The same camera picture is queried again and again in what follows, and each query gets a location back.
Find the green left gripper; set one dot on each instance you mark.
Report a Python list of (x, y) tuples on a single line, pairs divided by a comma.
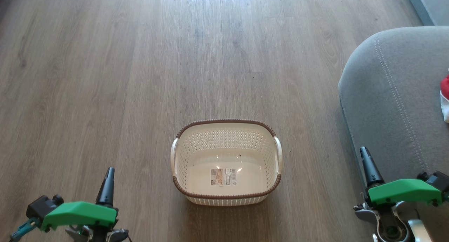
[(79, 214)]

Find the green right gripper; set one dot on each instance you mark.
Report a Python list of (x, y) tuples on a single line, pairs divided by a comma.
[(403, 191)]

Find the red and white garment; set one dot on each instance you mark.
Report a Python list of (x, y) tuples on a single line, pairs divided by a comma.
[(445, 98)]

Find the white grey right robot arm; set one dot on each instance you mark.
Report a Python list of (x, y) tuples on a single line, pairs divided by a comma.
[(393, 224)]

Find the cream basket with brown rim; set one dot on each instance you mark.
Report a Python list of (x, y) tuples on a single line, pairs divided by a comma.
[(226, 165)]

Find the grey fabric sofa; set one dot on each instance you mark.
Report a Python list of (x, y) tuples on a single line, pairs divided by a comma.
[(389, 101)]

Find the printed label sticker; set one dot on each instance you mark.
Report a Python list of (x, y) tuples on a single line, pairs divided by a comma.
[(223, 176)]

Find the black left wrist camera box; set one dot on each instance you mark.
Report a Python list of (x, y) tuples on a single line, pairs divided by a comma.
[(42, 207)]

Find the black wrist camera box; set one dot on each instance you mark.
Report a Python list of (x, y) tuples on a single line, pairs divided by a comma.
[(42, 207), (438, 182)]

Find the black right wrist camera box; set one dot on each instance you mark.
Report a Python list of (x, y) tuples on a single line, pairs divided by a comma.
[(438, 182)]

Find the teal left camera connector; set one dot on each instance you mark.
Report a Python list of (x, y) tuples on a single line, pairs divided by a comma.
[(24, 228)]

